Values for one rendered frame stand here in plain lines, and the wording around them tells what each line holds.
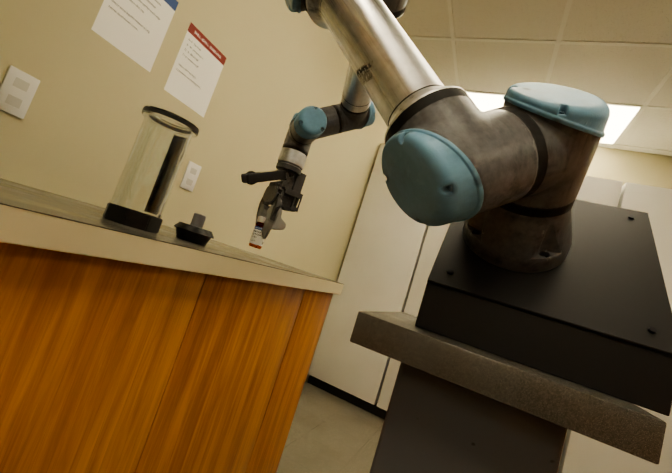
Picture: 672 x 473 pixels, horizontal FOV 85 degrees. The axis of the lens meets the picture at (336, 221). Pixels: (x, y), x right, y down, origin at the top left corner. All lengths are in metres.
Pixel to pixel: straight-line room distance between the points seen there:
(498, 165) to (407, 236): 2.72
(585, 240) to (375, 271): 2.56
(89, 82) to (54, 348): 0.92
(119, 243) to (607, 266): 0.68
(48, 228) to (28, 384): 0.22
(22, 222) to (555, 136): 0.59
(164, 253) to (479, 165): 0.48
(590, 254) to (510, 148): 0.27
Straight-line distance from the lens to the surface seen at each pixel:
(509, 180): 0.44
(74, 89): 1.37
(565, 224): 0.59
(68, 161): 1.37
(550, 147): 0.48
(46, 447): 0.73
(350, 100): 0.95
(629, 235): 0.73
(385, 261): 3.13
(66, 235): 0.55
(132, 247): 0.61
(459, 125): 0.43
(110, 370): 0.72
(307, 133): 0.93
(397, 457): 0.57
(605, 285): 0.62
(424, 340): 0.47
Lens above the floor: 0.98
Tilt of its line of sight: 7 degrees up
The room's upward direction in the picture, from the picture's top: 18 degrees clockwise
